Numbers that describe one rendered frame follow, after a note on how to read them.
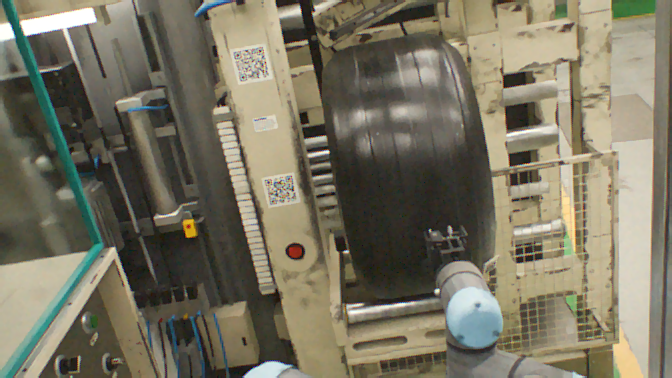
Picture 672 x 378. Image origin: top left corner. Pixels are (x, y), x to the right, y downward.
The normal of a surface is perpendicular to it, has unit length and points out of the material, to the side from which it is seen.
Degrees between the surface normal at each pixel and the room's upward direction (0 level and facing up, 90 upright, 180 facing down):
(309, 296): 90
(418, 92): 41
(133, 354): 90
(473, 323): 83
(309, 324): 90
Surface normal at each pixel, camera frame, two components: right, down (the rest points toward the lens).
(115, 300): 0.01, 0.39
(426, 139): -0.07, -0.12
